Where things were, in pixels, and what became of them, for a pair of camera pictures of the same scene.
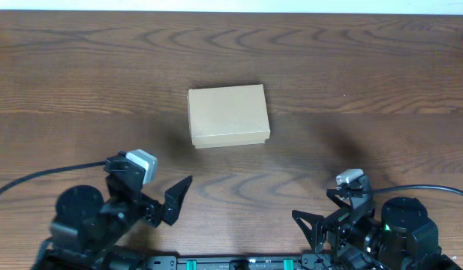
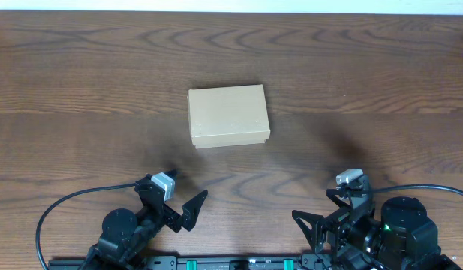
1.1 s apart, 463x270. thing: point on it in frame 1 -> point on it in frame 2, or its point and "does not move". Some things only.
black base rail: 307,262 does not move
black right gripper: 340,225 does not move
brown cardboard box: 228,116 does not move
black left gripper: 149,214 -> 189,213
